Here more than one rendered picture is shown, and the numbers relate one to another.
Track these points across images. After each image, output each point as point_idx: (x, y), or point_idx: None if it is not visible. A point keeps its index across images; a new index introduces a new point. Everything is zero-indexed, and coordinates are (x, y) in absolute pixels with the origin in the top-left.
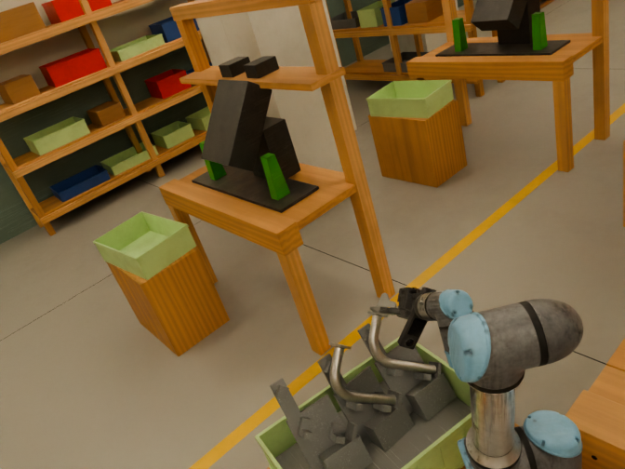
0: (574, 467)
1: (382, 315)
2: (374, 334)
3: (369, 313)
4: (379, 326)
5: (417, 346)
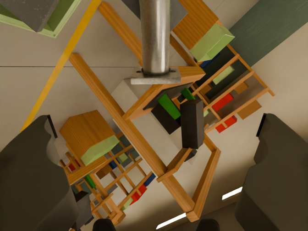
0: None
1: (145, 75)
2: (160, 9)
3: (178, 70)
4: (145, 43)
5: (9, 15)
